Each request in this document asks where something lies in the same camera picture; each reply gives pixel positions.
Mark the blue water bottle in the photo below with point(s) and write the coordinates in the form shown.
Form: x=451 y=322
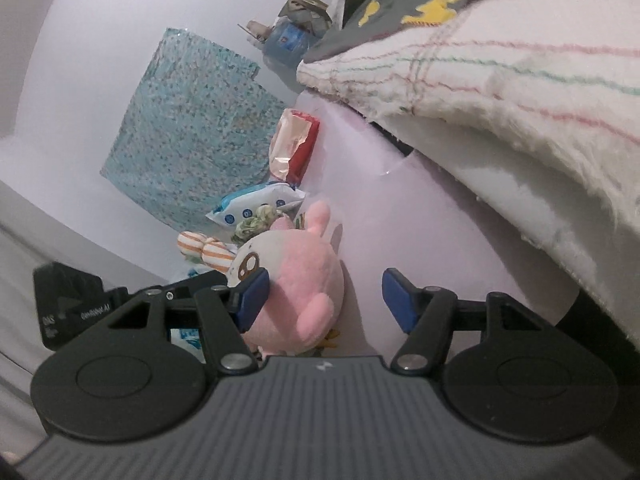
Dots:
x=287 y=45

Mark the pink plush toy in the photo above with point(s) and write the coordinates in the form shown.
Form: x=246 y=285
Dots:
x=305 y=280

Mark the pink wet wipes pack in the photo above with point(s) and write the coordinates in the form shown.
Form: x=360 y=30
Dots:
x=295 y=145

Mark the pink printed bed sheet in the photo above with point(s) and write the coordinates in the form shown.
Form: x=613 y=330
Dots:
x=400 y=220

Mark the green cloth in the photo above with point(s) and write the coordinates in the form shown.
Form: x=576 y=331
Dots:
x=252 y=222

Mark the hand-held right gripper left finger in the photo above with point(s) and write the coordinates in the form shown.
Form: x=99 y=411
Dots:
x=252 y=300

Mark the blue patterned wall cloth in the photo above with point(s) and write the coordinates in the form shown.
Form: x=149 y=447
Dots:
x=195 y=135

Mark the orange striped plush toy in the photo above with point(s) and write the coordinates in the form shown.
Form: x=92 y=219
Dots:
x=215 y=255

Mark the white striped blanket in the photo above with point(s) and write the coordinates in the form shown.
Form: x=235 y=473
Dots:
x=500 y=90

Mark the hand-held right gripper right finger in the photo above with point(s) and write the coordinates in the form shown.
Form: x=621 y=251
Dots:
x=400 y=300

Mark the cardboard scraps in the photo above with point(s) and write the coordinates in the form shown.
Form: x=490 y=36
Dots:
x=300 y=10

